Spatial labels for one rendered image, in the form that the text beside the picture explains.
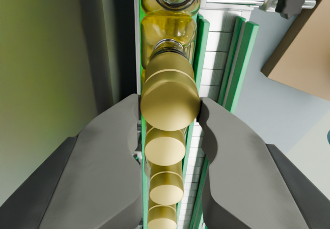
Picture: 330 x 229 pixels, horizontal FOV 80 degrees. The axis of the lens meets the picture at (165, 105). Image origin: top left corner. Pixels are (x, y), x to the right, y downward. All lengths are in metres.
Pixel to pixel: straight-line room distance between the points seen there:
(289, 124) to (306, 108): 0.07
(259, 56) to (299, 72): 0.11
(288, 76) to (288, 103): 0.14
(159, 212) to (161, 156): 0.10
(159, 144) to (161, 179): 0.05
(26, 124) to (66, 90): 0.08
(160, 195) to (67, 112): 0.15
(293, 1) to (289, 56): 0.30
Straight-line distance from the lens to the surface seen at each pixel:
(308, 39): 0.60
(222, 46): 0.43
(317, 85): 0.68
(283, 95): 0.71
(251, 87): 0.65
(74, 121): 0.29
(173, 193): 0.21
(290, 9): 0.31
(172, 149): 0.16
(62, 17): 0.27
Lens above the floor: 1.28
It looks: 57 degrees down
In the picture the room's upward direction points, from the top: 180 degrees clockwise
